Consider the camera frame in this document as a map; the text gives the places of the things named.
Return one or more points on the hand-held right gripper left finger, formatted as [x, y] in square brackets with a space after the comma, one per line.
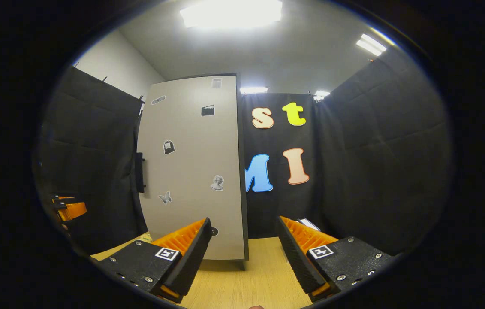
[193, 257]

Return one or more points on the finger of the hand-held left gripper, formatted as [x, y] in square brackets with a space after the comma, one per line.
[64, 198]
[75, 211]

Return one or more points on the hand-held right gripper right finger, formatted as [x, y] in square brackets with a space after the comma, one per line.
[296, 262]

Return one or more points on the white cabinet door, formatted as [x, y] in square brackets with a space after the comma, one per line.
[191, 206]

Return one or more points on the grey cabinet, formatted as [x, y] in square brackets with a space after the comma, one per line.
[244, 206]

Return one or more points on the black backdrop cloth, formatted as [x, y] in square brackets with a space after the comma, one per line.
[375, 171]

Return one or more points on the large ceiling light panel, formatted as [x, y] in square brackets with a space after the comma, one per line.
[231, 13]

